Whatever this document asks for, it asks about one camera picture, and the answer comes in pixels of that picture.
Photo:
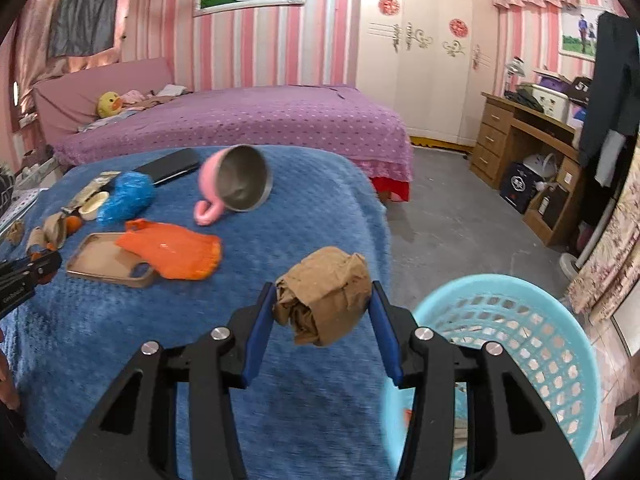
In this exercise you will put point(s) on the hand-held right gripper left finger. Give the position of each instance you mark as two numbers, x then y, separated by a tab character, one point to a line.
257	332

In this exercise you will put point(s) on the blue fleece blanket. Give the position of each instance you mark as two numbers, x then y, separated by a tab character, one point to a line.
300	220

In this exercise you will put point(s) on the white bag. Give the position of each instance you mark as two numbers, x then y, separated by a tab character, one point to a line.
537	165

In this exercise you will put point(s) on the person's left hand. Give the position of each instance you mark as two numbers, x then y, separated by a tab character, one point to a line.
7	382

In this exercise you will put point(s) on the brown paper ball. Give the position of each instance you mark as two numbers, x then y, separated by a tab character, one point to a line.
325	292

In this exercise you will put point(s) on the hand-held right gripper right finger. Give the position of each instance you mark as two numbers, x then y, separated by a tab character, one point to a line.
387	342

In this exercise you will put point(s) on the desk lamp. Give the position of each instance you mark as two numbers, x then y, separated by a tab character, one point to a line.
512	70

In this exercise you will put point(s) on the beige printed snack packet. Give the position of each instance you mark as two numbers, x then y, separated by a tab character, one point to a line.
95	185

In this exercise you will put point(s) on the orange plastic bag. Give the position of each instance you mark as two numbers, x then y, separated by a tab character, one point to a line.
170	250

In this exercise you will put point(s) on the wooden desk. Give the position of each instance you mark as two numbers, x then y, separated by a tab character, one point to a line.
495	125

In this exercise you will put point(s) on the cream wardrobe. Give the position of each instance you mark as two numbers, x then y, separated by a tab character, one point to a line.
425	75

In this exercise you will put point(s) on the framed couple picture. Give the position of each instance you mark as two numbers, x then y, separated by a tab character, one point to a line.
577	30

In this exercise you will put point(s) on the pink cup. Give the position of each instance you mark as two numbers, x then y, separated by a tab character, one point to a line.
212	175

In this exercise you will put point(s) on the white fan stand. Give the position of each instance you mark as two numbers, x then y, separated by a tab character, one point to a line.
570	262

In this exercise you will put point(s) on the tan phone case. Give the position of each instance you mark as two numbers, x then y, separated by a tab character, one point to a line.
97	260

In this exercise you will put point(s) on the black quilted case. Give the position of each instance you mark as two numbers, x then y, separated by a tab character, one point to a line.
172	162

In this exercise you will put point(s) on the pink plush toy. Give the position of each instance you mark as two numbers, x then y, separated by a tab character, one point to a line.
132	96

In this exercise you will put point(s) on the pile of clothes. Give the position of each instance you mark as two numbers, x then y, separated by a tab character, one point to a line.
167	94

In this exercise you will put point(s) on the white round lid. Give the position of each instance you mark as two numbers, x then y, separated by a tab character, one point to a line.
92	208

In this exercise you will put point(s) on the dark blue box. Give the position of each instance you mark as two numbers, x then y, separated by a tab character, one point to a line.
517	185

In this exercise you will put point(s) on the light blue plastic basket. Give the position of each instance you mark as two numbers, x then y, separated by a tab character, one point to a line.
500	286

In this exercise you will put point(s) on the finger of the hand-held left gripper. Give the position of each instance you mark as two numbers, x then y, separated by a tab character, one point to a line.
47	264

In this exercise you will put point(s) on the floral cloth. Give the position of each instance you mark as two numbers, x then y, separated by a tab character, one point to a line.
610	260

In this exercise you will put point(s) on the crumpled blue plastic bag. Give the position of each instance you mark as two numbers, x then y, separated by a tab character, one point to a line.
125	195

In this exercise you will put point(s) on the yellow duck plush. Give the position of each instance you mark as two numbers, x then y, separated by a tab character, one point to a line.
109	105

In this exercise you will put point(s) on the light patterned cloth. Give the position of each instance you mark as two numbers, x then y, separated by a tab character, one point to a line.
25	200

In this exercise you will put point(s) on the torn brown paper piece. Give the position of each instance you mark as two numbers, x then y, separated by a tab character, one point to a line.
52	230
16	232

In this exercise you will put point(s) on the red round decal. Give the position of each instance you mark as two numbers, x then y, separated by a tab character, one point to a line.
388	5

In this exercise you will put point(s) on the white box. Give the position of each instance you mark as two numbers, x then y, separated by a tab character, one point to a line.
550	100

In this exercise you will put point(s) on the dark hanging jacket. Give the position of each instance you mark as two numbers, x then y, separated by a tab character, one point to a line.
610	85

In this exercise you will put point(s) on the pink covered headboard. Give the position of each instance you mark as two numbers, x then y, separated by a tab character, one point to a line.
100	80

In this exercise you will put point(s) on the grey hanging cloth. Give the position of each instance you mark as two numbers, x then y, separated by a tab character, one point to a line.
87	5

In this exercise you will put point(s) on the purple dotted bedspread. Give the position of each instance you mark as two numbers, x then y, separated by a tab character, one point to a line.
280	115

